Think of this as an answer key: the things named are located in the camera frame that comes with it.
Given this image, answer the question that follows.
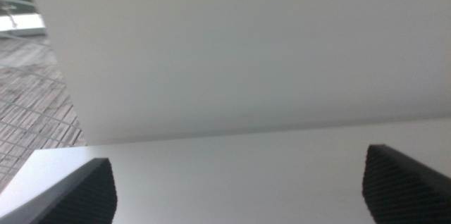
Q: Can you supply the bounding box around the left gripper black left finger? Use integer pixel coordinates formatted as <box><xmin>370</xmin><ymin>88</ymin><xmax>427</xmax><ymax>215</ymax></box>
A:
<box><xmin>0</xmin><ymin>157</ymin><xmax>118</xmax><ymax>224</ymax></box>

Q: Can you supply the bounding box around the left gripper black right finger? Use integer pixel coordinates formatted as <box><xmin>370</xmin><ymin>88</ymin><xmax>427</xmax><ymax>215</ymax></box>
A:
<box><xmin>362</xmin><ymin>144</ymin><xmax>451</xmax><ymax>224</ymax></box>

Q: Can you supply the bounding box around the white ledge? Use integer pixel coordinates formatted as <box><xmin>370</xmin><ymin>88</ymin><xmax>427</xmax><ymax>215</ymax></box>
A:
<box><xmin>0</xmin><ymin>13</ymin><xmax>47</xmax><ymax>37</ymax></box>

